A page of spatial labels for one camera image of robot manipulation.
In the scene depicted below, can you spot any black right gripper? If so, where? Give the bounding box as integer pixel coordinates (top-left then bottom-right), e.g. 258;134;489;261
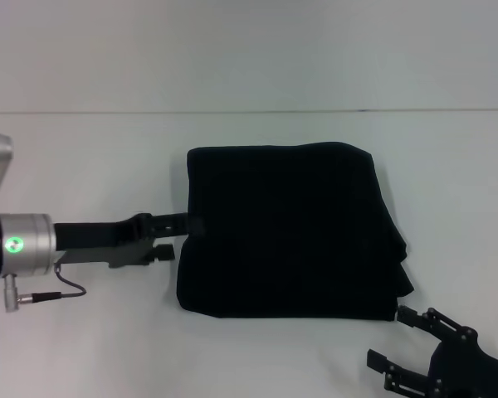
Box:
365;304;498;398

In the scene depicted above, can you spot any thin red-black cable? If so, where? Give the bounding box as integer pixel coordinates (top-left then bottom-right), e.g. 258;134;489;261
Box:
18;263;87;302

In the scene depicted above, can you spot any black shirt with FREE print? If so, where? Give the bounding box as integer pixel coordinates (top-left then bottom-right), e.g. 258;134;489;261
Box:
176;141;416;323

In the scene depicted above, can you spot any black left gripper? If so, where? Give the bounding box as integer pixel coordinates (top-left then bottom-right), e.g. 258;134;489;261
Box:
52;211;208;270

